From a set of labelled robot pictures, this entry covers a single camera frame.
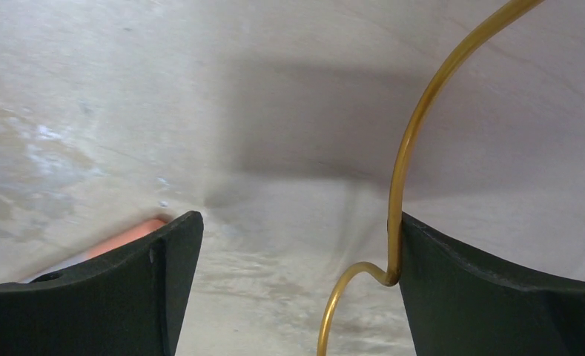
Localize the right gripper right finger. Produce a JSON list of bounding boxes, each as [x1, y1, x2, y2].
[[399, 215, 585, 355]]

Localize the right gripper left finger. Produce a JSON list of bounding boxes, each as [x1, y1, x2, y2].
[[0, 211, 204, 355]]

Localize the grey orange highlighter marker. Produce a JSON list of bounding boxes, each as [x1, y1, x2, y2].
[[22, 217, 168, 283]]

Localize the gold wire glass rack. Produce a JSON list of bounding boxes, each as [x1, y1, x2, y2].
[[316, 0, 542, 356]]

